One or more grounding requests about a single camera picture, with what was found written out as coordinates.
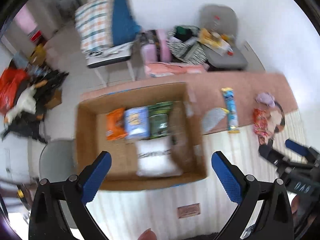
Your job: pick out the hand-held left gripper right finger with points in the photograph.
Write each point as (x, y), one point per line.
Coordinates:
(227, 178)

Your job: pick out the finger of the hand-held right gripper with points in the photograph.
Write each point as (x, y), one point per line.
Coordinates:
(271, 155)
(297, 147)

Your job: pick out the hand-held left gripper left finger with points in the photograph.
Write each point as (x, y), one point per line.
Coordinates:
(96, 178)

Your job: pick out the red floral packet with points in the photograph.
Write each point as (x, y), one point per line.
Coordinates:
(261, 123)

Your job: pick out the white pillow packet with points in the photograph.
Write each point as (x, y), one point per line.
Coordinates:
(156, 158)

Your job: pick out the purple soft pouch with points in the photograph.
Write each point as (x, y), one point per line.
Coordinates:
(265, 98)

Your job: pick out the person's right hand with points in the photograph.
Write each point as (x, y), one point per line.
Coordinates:
(295, 205)

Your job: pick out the person's left hand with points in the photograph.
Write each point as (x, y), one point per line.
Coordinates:
(147, 235)

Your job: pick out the calico cat plush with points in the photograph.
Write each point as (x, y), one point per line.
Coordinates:
(277, 120)

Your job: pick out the grey round stool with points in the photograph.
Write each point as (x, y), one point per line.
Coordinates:
(57, 160)

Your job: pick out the brown mattress label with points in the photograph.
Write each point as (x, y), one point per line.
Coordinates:
(188, 210)

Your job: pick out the orange snack packet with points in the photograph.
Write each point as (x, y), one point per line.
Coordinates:
(115, 125)

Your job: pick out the silver grey packet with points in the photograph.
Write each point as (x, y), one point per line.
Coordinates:
(212, 120)

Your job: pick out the long blue yellow snack packet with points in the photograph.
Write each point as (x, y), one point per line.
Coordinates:
(230, 110)

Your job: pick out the green snack packet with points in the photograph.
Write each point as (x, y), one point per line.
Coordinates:
(160, 121)

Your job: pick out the small brown cardboard box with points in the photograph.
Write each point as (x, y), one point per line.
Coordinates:
(54, 100)

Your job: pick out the white goose plush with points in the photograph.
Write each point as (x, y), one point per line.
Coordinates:
(23, 102)

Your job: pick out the pile of dark clothes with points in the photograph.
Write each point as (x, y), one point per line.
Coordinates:
(47, 85)

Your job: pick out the grey cushioned chair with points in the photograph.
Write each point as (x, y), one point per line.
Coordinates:
(225, 55)

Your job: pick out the white metal chair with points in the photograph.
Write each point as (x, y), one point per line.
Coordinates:
(110, 60)

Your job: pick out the folded pink towel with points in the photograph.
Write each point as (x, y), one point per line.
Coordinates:
(172, 68)

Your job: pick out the orange plastic bag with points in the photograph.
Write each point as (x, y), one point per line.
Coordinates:
(11, 87)

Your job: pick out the yellow snack bags pile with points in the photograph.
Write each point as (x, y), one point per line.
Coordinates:
(215, 40)

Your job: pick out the yellow container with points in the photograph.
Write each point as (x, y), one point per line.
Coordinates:
(38, 53)

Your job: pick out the black white striped bag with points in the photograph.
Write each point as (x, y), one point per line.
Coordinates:
(186, 46)

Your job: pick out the pink box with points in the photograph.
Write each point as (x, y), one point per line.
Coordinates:
(152, 51)

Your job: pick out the red box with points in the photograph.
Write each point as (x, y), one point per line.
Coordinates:
(35, 35)

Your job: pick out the striped checked cloth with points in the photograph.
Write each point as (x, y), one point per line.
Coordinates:
(95, 22)

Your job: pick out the blue towel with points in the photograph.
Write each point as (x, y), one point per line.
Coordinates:
(122, 20)

